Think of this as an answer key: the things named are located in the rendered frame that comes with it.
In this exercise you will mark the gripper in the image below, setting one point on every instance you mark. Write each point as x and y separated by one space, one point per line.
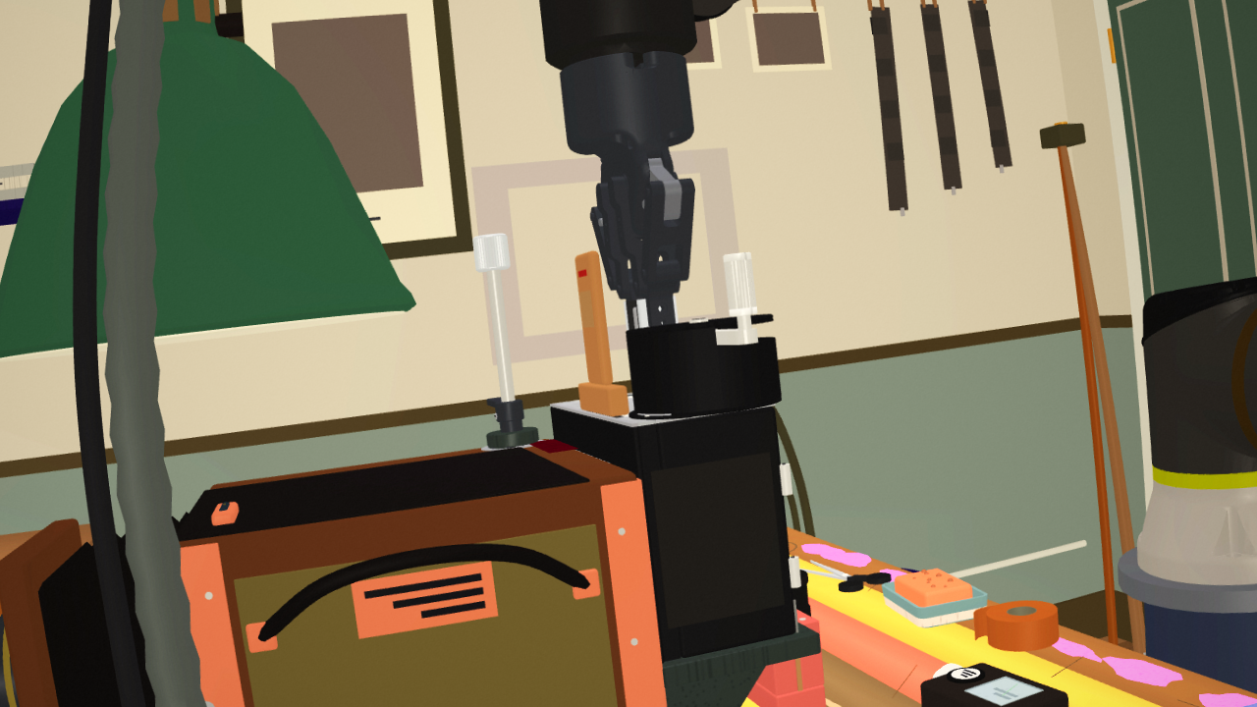
628 103

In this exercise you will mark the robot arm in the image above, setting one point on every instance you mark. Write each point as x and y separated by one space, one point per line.
628 25

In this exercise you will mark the clear white lever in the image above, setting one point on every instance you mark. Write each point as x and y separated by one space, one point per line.
738 295

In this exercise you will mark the tan orange lever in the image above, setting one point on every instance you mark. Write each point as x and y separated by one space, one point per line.
595 334

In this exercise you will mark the black film magazine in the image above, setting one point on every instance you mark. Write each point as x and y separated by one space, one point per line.
702 373

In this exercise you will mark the dark hanging film strip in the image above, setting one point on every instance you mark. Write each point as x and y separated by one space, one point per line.
890 108
990 88
941 98

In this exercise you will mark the white latch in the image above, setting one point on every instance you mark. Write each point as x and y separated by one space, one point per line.
786 479

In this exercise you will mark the dark green cradle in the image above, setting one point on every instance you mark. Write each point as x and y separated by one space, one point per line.
707 682

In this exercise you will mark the orange tape roll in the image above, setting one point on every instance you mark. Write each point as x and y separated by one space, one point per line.
1016 630

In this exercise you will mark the clear rod with knob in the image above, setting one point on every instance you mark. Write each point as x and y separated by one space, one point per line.
501 324

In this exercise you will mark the small hanging brown print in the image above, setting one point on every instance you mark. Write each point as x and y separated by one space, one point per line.
789 37
703 47

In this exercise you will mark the large framed brown picture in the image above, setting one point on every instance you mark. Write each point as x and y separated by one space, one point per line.
346 98

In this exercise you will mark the orange brown equipment case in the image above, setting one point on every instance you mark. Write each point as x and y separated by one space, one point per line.
412 511

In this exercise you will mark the green lamp shade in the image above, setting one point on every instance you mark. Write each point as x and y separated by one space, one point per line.
196 216

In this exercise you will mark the teal tray with orange sponge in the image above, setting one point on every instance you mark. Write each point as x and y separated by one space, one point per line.
933 594

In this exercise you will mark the red block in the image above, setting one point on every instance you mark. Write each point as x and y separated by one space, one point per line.
791 678

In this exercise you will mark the thin white rod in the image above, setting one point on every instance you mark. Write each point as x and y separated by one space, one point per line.
1021 558

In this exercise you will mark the grey lamp pole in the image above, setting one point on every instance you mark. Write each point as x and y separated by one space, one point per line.
133 295

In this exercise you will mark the green panelled door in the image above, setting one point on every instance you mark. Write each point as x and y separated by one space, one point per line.
1188 137

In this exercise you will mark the black meter with pale screen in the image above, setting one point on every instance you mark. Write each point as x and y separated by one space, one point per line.
992 687

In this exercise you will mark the pale square wall frame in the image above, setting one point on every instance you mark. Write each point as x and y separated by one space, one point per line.
491 265

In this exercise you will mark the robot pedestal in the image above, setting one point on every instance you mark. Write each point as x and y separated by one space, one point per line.
1193 628

